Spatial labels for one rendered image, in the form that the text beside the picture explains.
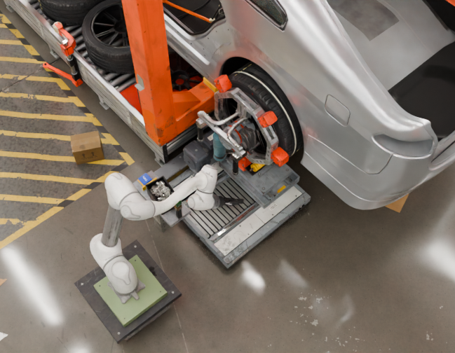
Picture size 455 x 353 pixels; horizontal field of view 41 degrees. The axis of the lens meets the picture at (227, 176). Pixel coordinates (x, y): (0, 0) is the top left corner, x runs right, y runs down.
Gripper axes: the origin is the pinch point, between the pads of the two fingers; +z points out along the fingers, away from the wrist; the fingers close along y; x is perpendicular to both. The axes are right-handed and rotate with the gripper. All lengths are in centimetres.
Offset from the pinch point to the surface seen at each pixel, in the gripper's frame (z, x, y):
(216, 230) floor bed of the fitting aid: 17.2, -33.1, -32.9
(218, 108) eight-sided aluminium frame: -10, 56, -26
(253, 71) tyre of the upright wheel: -11, 84, 0
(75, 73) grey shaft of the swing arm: -28, 52, -185
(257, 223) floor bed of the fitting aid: 39.8, -22.2, -15.5
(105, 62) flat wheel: -21, 67, -155
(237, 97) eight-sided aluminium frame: -22, 68, 2
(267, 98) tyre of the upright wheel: -13, 71, 19
